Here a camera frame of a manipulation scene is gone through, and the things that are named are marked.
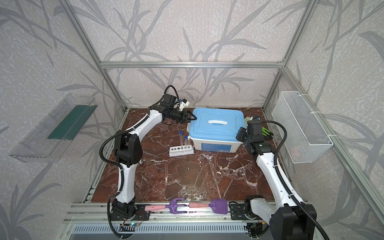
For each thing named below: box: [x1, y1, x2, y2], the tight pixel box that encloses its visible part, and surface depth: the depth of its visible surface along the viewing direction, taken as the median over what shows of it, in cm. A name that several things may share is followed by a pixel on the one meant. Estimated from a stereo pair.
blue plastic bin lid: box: [189, 107, 245, 141], surface depth 90 cm
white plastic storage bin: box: [190, 137, 244, 153], surface depth 90 cm
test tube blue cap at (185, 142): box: [184, 136, 188, 149], surface depth 89 cm
